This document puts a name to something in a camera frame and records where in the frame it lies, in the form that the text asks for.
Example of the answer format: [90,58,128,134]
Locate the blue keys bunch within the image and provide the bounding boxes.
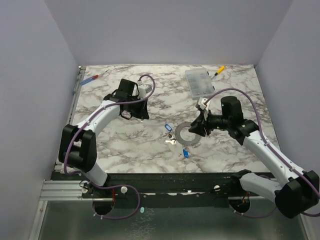
[163,123,175,140]

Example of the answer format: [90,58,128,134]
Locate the silver key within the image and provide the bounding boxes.
[165,140,176,145]

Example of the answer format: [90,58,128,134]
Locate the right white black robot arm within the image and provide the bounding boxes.
[189,96,320,219]

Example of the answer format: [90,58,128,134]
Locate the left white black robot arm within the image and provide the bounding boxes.
[58,79,156,198]

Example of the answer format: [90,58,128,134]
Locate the clear plastic screw box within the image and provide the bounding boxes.
[184,68,215,100]

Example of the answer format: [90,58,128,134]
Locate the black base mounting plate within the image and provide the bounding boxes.
[82,173,246,209]

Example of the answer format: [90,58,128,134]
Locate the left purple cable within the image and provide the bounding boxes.
[63,74,156,221]

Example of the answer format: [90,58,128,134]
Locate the purple cable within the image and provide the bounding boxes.
[203,88,320,219]
[63,74,156,221]

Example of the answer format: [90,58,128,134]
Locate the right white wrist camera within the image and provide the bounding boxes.
[195,97,211,121]

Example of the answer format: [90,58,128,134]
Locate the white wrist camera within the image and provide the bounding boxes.
[138,84,153,99]
[195,97,211,121]

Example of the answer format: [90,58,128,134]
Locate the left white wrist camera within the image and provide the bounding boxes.
[138,84,153,99]

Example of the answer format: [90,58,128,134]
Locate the yellow handled screwdriver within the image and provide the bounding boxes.
[210,66,225,79]

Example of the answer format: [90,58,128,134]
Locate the blue red handled screwdriver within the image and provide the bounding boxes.
[79,70,108,86]

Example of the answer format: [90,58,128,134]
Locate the aluminium left side rail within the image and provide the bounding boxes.
[54,66,87,174]

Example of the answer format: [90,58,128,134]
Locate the aluminium rail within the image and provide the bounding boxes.
[39,178,87,201]
[54,66,87,174]

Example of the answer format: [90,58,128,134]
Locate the aluminium front rail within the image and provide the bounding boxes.
[39,178,87,201]

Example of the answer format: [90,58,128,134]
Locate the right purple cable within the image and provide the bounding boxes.
[203,88,320,219]

